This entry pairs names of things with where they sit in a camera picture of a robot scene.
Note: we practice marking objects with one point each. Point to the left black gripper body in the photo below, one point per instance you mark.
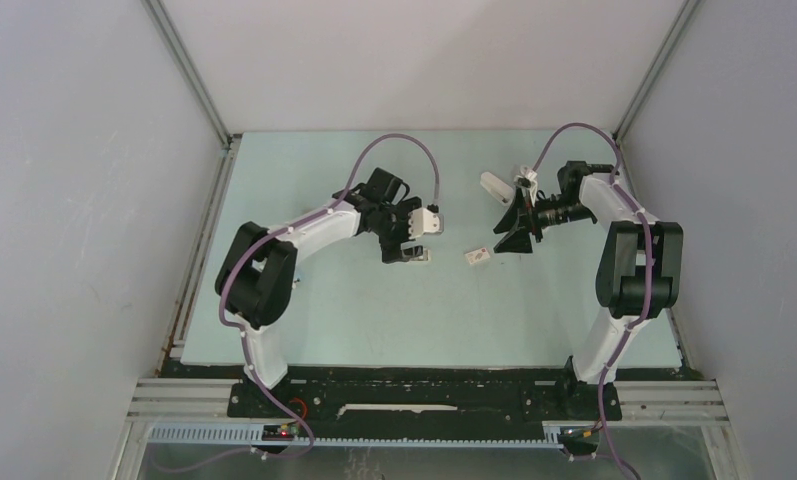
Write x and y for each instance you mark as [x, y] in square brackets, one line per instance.
[392, 228]

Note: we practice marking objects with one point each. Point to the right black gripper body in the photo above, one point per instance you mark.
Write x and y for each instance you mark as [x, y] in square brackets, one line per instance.
[530, 219]

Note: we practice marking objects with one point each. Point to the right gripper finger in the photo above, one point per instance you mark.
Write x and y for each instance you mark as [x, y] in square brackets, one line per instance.
[515, 219]
[515, 241]

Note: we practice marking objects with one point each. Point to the white staple box barcode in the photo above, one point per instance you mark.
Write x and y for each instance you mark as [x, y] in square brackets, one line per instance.
[423, 257]

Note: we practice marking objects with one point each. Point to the small white staple box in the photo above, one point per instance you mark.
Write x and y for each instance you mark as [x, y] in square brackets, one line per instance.
[478, 256]

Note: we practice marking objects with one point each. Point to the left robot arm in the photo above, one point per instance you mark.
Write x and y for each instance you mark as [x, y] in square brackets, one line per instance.
[256, 278]

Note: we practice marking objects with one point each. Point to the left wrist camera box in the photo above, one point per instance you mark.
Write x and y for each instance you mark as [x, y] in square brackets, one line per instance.
[424, 221]

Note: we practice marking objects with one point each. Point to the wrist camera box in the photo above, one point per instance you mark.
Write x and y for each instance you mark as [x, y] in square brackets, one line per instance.
[526, 179]
[424, 221]

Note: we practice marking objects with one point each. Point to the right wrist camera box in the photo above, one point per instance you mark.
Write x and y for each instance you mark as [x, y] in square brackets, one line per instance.
[526, 179]

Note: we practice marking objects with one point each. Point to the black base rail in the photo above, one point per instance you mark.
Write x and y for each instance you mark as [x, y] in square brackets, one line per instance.
[428, 403]

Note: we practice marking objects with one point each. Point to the white cable duct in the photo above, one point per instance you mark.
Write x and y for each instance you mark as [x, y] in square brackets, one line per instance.
[251, 435]

